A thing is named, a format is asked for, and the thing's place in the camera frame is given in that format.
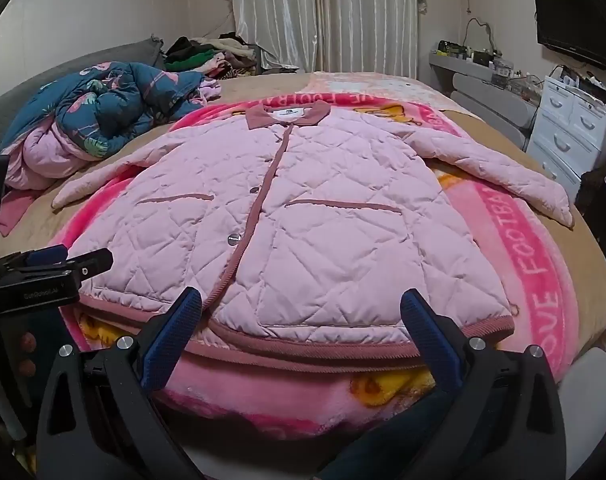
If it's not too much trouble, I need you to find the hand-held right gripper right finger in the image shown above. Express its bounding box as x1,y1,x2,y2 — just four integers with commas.
378,287,566,480

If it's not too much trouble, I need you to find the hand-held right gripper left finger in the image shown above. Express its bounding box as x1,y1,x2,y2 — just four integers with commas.
35,285,204,480

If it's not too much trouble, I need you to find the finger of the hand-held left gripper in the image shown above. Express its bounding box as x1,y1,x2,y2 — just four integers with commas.
13,249,114,287
0,244,68,273

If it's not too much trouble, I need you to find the pink quilted jacket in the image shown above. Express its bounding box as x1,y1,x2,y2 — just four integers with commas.
52,100,575,361

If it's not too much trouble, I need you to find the pile of folded clothes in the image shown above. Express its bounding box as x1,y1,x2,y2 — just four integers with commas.
163,34,259,78

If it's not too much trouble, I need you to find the pink fleece cloth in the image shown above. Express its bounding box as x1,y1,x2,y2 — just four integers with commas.
0,189,40,237

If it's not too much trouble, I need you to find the pink printed blanket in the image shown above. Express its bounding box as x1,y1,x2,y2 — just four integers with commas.
48,92,579,436

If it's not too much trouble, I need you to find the blue flamingo print quilt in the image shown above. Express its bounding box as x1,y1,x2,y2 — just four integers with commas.
0,60,221,191

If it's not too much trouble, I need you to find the grey padded headboard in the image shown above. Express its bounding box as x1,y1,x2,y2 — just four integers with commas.
0,35,166,156

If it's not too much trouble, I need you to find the dark cloth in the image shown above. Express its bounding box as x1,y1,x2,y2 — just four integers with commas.
576,165,606,273

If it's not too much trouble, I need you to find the peach cartoon print blanket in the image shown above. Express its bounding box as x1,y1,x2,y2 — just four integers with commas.
308,71,454,111

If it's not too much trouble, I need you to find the white drawer cabinet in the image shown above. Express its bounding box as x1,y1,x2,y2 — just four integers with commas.
526,75,606,201

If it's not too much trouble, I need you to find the clutter of small shelf items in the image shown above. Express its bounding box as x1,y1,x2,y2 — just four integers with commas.
433,37,539,93

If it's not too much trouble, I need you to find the white satin curtain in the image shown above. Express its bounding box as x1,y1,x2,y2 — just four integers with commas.
230,0,421,78

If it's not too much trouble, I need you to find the black flat screen television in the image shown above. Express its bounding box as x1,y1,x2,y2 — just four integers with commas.
533,0,606,72

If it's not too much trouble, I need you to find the grey wall shelf unit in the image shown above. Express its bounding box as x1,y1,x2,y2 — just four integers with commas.
428,50,539,128

